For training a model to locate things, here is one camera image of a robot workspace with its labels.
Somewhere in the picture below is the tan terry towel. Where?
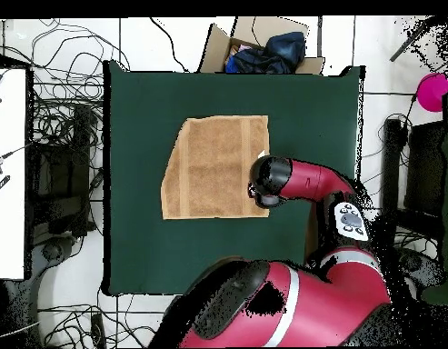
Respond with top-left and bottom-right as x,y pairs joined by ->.
160,115 -> 271,221

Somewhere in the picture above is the dark green table cloth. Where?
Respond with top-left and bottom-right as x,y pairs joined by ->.
102,59 -> 366,303

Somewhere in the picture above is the open cardboard box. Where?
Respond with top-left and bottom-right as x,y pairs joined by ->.
196,15 -> 325,76

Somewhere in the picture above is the blue clothes pile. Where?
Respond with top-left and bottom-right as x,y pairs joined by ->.
224,31 -> 307,75

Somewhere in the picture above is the black equipment rack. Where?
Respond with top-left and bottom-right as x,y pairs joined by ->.
30,103 -> 97,237

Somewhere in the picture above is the black power strip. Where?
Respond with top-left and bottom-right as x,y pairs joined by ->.
90,313 -> 107,348

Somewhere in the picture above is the white side table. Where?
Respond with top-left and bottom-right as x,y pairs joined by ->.
0,66 -> 28,281

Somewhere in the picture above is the round dark stand base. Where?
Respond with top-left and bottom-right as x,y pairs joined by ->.
395,247 -> 446,292

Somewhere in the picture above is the pink ball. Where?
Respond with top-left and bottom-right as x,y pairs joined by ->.
415,72 -> 448,113

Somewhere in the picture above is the black rod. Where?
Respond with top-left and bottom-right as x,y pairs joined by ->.
388,15 -> 439,63

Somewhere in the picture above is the black cable tangle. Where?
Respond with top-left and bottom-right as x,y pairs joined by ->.
37,290 -> 163,348
28,17 -> 132,146

